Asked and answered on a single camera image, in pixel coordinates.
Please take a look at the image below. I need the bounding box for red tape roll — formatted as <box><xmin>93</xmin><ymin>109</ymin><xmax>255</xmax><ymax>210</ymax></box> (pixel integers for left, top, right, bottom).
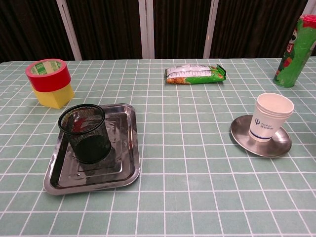
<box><xmin>25</xmin><ymin>59</ymin><xmax>72</xmax><ymax>92</ymax></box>

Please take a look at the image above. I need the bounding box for round steel plate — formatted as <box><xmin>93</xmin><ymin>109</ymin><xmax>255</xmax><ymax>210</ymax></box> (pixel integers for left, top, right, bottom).
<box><xmin>230</xmin><ymin>115</ymin><xmax>292</xmax><ymax>158</ymax></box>

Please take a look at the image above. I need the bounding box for white paper cup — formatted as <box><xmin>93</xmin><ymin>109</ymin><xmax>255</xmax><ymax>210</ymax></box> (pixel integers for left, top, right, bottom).
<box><xmin>248</xmin><ymin>92</ymin><xmax>295</xmax><ymax>143</ymax></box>

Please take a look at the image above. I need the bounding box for green chips can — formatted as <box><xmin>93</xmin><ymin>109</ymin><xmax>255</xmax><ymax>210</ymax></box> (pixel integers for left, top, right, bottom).
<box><xmin>273</xmin><ymin>14</ymin><xmax>316</xmax><ymax>89</ymax></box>

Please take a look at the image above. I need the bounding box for green checkered tablecloth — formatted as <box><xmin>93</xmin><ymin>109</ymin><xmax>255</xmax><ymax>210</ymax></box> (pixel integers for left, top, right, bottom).
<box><xmin>0</xmin><ymin>58</ymin><xmax>316</xmax><ymax>237</ymax></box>

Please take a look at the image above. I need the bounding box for white frame post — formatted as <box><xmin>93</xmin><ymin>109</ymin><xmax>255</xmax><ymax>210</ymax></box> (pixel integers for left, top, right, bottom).
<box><xmin>138</xmin><ymin>0</ymin><xmax>155</xmax><ymax>59</ymax></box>
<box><xmin>56</xmin><ymin>0</ymin><xmax>82</xmax><ymax>61</ymax></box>
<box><xmin>202</xmin><ymin>0</ymin><xmax>219</xmax><ymax>59</ymax></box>
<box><xmin>298</xmin><ymin>0</ymin><xmax>310</xmax><ymax>19</ymax></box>

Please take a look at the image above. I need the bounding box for black pleated curtain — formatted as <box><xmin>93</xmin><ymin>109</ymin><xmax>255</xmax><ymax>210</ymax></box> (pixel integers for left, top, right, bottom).
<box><xmin>0</xmin><ymin>0</ymin><xmax>316</xmax><ymax>64</ymax></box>

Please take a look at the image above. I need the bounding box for black cup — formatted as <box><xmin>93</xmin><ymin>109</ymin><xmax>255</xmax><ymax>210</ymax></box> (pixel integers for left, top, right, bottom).
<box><xmin>58</xmin><ymin>104</ymin><xmax>112</xmax><ymax>164</ymax></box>

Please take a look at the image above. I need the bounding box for green biscuit packet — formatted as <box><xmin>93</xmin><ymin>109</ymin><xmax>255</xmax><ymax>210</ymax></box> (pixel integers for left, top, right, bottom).
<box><xmin>164</xmin><ymin>63</ymin><xmax>227</xmax><ymax>85</ymax></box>

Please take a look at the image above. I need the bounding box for yellow box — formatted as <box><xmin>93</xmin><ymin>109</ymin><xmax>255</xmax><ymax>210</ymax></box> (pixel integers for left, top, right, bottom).
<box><xmin>30</xmin><ymin>82</ymin><xmax>76</xmax><ymax>109</ymax></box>

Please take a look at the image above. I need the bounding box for rectangular steel tray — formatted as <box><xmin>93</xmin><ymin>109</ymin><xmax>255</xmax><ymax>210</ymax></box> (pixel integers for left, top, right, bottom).
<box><xmin>43</xmin><ymin>103</ymin><xmax>141</xmax><ymax>196</ymax></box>

